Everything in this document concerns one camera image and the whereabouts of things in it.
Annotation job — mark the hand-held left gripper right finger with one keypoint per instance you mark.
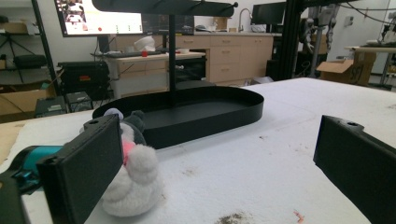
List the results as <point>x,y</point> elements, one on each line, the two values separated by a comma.
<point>361,165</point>

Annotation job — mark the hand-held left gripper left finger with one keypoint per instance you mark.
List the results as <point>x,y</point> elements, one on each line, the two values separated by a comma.
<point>84,168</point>

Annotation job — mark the dark green tray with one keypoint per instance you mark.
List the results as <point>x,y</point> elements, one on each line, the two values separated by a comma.
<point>199,118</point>

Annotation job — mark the small silver device box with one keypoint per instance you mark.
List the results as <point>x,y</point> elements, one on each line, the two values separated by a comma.
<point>78,101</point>
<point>49,107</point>

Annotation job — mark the flat cardboard box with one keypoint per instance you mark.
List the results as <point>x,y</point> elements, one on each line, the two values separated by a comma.
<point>21,102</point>

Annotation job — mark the black computer tower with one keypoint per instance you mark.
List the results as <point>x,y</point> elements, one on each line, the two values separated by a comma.
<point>71,77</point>
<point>98,77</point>

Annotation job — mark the open cardboard box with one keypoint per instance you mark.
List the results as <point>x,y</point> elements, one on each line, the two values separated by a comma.
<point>348,70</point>

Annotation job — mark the beige office desk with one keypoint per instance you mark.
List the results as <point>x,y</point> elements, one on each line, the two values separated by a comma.
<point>140,71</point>

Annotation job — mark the white foam mat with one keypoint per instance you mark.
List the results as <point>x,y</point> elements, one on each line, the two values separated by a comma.
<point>249,174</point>

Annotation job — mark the light side table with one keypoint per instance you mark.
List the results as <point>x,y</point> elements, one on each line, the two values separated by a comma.
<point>373,49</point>

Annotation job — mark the black bag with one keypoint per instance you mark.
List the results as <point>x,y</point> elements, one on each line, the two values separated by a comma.
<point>30,61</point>

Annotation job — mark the small red object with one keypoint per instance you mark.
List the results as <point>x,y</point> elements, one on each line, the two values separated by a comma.
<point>144,53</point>

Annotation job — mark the black shelf rack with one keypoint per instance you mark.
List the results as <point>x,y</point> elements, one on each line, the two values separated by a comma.
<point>43,40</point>

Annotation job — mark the white rounded object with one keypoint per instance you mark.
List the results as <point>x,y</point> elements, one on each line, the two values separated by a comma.
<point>144,43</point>

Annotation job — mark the grey robot on stand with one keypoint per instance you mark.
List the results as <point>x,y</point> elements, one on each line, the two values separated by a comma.
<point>317,28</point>

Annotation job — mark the beige cabinet row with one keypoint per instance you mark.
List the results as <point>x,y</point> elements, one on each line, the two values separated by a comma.
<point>230,56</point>

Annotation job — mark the black computer monitor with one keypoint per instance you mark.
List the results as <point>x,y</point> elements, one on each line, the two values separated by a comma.
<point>267,14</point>

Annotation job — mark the metal sink faucet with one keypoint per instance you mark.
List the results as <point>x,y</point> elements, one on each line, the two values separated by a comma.
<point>244,17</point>

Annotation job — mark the black metal frame post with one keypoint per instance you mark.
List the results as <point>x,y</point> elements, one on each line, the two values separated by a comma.
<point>289,40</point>

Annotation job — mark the large lit wall screen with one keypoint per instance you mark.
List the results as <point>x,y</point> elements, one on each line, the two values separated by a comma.
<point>102,15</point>

